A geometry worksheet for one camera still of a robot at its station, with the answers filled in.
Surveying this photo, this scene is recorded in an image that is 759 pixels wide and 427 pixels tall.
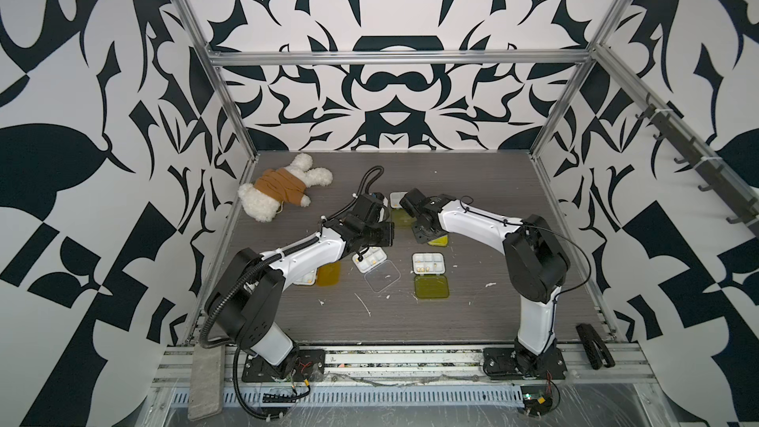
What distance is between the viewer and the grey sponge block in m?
0.67

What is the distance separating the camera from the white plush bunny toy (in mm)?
982

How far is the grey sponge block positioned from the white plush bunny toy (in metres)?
0.40
